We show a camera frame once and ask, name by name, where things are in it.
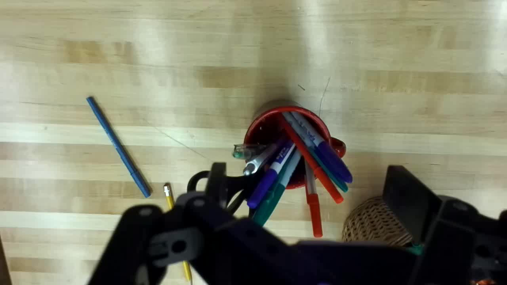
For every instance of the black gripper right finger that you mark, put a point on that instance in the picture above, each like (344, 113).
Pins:
(458, 246)

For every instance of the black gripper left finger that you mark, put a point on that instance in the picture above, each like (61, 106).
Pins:
(222, 250)

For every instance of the blue capped grey marker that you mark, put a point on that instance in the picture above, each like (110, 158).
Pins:
(324, 151)

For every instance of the silver tipped pen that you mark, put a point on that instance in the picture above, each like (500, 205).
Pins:
(254, 164)

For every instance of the clear green pen cap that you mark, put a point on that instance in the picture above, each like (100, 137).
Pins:
(246, 151)

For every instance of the red thin pen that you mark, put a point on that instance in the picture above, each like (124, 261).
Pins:
(313, 202)

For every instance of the blue pen on table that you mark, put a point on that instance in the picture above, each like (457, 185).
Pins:
(140, 182)

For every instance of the green marker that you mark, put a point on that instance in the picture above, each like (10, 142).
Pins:
(268, 205)

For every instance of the yellow pencil with eraser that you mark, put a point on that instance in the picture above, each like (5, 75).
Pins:
(170, 204)

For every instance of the twine ball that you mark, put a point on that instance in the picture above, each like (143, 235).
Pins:
(374, 223)

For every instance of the purple marker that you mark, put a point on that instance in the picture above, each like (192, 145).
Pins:
(271, 175)

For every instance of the red ceramic mug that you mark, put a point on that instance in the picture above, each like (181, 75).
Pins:
(267, 129)

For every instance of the red orange marker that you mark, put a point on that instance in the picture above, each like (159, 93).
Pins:
(308, 156)

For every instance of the black handled scissors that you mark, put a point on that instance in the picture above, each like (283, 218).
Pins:
(229, 193)

